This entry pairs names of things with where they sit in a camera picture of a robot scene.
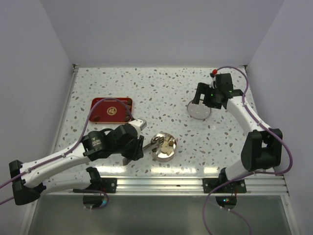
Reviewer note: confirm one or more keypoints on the silver metal tweezers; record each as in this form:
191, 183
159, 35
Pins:
152, 144

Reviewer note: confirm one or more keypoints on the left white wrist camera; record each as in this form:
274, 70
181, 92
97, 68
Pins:
139, 125

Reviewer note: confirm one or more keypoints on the round silver tin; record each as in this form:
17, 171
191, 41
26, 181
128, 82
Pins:
157, 153

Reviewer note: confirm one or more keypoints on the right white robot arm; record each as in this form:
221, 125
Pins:
262, 149

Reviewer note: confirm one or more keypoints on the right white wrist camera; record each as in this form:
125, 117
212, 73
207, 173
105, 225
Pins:
213, 76

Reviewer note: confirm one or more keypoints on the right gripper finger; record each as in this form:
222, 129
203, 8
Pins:
201, 90
208, 99

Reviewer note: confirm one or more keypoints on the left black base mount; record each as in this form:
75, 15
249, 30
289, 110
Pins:
97, 184

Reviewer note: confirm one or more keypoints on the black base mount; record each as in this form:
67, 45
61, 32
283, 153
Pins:
97, 184
224, 183

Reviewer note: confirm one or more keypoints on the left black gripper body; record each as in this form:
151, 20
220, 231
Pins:
130, 151

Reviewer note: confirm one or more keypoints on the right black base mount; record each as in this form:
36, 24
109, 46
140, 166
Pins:
224, 183

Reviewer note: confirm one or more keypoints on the aluminium front rail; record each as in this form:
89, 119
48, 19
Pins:
194, 186

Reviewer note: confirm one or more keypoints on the red rectangular tray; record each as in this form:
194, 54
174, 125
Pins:
110, 111

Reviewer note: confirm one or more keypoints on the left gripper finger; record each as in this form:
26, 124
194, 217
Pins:
140, 142
126, 161

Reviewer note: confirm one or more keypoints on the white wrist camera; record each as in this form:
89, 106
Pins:
213, 76
139, 125

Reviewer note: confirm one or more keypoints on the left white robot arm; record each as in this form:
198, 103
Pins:
33, 179

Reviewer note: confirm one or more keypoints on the round silver tin lid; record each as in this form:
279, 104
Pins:
198, 111

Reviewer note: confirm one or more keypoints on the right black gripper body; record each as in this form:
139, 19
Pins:
215, 91

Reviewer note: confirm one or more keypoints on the dark chocolate near tray edge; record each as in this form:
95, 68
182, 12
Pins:
127, 119

